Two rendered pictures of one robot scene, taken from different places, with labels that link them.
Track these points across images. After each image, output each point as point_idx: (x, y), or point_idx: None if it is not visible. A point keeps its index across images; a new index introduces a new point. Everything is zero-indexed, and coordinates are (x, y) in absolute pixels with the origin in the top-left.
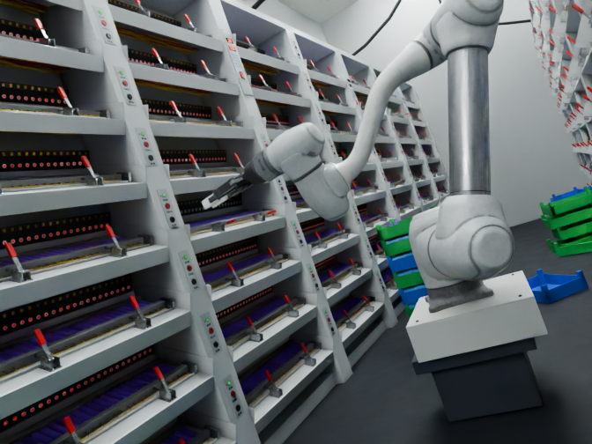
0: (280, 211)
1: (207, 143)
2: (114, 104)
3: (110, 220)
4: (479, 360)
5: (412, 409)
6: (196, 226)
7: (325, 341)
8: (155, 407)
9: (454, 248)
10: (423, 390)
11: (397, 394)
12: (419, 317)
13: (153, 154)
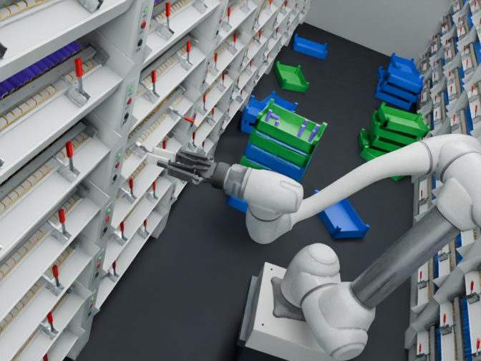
0: (192, 96)
1: None
2: (119, 54)
3: None
4: (282, 359)
5: (210, 326)
6: None
7: (160, 208)
8: (39, 346)
9: (326, 338)
10: (222, 304)
11: (201, 294)
12: (264, 316)
13: (129, 109)
